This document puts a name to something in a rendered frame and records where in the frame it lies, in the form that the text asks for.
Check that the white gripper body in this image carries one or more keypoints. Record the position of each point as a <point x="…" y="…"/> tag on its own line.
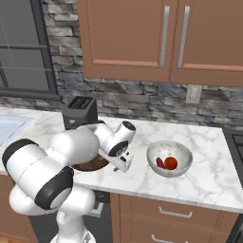
<point x="121" y="164"/>

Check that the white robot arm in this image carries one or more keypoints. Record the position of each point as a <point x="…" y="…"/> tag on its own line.
<point x="34" y="171"/>

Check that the brown wooden bowl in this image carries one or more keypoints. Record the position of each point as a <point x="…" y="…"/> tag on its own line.
<point x="95" y="164"/>

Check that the silver metal bowl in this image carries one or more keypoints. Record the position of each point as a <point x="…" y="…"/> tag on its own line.
<point x="177" y="152"/>

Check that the brown cupboard door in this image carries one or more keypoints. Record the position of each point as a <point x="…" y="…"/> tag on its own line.
<point x="215" y="38"/>
<point x="123" y="34"/>

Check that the dark red vegetable piece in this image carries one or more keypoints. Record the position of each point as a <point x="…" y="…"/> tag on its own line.
<point x="160" y="162"/>

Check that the red round vegetable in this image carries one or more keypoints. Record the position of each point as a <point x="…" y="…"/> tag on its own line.
<point x="171" y="163"/>

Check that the dark grey dishwasher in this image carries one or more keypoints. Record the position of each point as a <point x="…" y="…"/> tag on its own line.
<point x="102" y="218"/>

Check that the black toaster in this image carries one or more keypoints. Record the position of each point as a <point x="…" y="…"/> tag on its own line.
<point x="83" y="110"/>

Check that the brown drawer front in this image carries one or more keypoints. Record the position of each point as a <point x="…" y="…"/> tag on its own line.
<point x="209" y="212"/>
<point x="139" y="232"/>

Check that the brown base cupboard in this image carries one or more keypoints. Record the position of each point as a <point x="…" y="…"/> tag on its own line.
<point x="12" y="218"/>

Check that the white sink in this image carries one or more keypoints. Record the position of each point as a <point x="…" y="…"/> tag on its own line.
<point x="9" y="126"/>

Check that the black hob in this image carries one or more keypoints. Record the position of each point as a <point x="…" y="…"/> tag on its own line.
<point x="235" y="148"/>

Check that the black oven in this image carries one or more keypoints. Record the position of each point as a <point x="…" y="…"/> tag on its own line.
<point x="236" y="229"/>

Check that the dark framed window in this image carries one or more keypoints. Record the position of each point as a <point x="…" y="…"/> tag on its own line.
<point x="22" y="47"/>

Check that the white wall socket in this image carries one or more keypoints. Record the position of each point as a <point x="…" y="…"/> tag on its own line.
<point x="193" y="94"/>

